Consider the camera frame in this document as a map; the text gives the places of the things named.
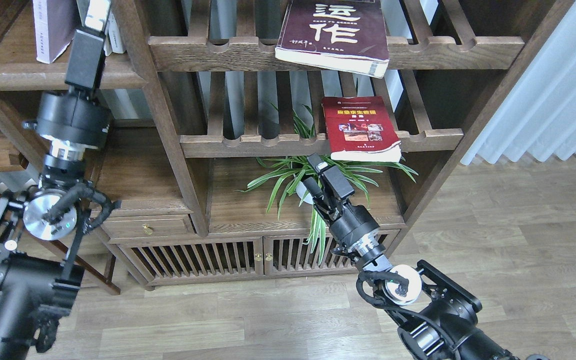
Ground white plant pot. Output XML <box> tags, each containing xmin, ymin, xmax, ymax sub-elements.
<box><xmin>295</xmin><ymin>184</ymin><xmax>314</xmax><ymax>205</ymax></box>

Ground green spider plant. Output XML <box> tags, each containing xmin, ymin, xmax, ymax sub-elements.
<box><xmin>238</xmin><ymin>102</ymin><xmax>419</xmax><ymax>266</ymax></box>

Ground red paperback book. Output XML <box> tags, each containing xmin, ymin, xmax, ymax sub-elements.
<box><xmin>321</xmin><ymin>96</ymin><xmax>402</xmax><ymax>163</ymax></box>

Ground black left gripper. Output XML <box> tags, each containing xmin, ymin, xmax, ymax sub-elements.
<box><xmin>23</xmin><ymin>0</ymin><xmax>111</xmax><ymax>150</ymax></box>

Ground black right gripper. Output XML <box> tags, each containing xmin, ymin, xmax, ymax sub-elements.
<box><xmin>303</xmin><ymin>153</ymin><xmax>381</xmax><ymax>258</ymax></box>

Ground white lavender paperback book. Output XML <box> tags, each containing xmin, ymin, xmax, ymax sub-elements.
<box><xmin>32</xmin><ymin>0</ymin><xmax>80</xmax><ymax>64</ymax></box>

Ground white pleated curtain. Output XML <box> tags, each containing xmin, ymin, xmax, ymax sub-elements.
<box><xmin>461</xmin><ymin>2</ymin><xmax>576</xmax><ymax>166</ymax></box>

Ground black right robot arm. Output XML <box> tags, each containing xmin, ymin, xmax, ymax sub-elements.
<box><xmin>305</xmin><ymin>153</ymin><xmax>515</xmax><ymax>360</ymax></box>

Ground white upright book right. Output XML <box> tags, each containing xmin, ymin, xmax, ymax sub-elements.
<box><xmin>103</xmin><ymin>10</ymin><xmax>126</xmax><ymax>57</ymax></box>

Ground white upright book left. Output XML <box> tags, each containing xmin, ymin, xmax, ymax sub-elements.
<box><xmin>76</xmin><ymin>0</ymin><xmax>90</xmax><ymax>27</ymax></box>

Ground dark wooden bookshelf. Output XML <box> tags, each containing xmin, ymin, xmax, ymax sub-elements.
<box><xmin>0</xmin><ymin>0</ymin><xmax>576</xmax><ymax>292</ymax></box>

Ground brass drawer knob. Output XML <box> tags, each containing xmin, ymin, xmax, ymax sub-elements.
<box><xmin>142</xmin><ymin>224</ymin><xmax>154</xmax><ymax>236</ymax></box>

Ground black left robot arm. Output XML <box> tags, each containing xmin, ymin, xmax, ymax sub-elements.
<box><xmin>0</xmin><ymin>0</ymin><xmax>121</xmax><ymax>360</ymax></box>

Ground large maroon book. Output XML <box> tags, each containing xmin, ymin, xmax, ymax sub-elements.
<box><xmin>275</xmin><ymin>0</ymin><xmax>390</xmax><ymax>79</ymax></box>

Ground white upright book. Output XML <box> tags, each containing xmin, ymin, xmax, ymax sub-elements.
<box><xmin>76</xmin><ymin>0</ymin><xmax>90</xmax><ymax>27</ymax></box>
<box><xmin>103</xmin><ymin>10</ymin><xmax>126</xmax><ymax>57</ymax></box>

